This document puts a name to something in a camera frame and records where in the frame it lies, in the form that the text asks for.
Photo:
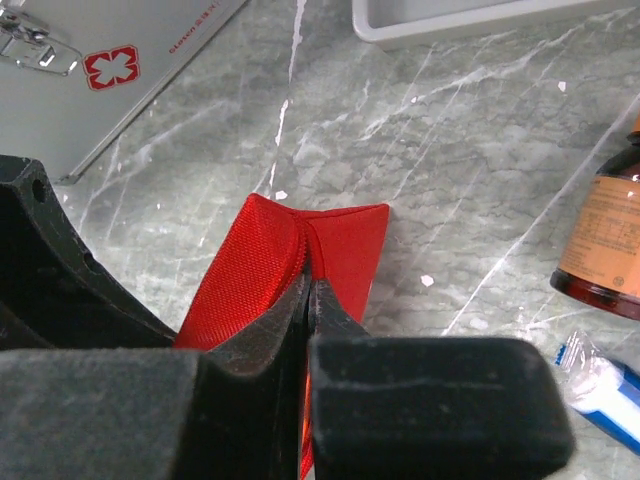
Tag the grey divided tray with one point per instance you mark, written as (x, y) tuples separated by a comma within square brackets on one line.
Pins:
[(399, 24)]

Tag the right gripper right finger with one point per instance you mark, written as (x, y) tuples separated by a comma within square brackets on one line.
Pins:
[(429, 407)]

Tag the red first aid pouch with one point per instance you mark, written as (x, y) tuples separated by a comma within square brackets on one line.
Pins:
[(281, 276)]

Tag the white blue tube bottle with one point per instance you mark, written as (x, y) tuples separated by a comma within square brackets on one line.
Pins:
[(603, 390)]

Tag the orange brown bottle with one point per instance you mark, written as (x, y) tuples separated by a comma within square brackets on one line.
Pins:
[(600, 263)]

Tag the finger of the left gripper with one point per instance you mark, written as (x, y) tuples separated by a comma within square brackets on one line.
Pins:
[(54, 293)]

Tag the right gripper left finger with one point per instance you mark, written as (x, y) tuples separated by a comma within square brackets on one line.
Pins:
[(98, 414)]

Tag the white first aid box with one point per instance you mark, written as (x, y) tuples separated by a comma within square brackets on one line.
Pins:
[(74, 74)]

